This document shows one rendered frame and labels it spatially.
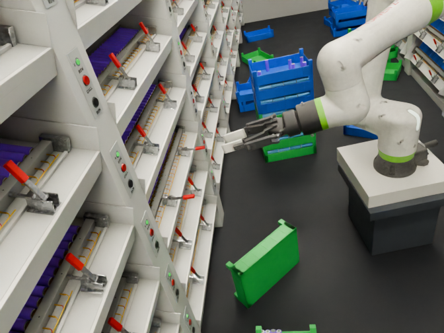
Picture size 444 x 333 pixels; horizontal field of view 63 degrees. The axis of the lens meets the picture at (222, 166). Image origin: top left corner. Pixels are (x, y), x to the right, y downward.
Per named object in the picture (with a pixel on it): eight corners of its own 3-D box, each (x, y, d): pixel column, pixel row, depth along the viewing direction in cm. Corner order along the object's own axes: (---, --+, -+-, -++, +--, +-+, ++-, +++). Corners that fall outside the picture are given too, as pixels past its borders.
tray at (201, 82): (213, 74, 204) (216, 51, 196) (199, 130, 155) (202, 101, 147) (178, 70, 204) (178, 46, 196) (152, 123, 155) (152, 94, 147)
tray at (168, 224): (197, 142, 148) (198, 121, 142) (167, 261, 99) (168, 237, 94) (148, 135, 148) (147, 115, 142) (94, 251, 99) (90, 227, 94)
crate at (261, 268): (299, 261, 151) (285, 251, 157) (296, 227, 139) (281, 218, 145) (248, 308, 138) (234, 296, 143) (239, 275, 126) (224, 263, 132)
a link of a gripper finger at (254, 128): (276, 121, 105) (277, 118, 106) (242, 127, 111) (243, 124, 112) (280, 131, 107) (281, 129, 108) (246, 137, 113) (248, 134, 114)
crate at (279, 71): (303, 61, 199) (302, 47, 194) (313, 75, 182) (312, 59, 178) (249, 73, 200) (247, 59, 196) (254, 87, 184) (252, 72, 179)
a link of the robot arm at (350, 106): (378, 125, 97) (368, 108, 106) (369, 82, 91) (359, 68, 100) (326, 140, 101) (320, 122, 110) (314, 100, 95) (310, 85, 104)
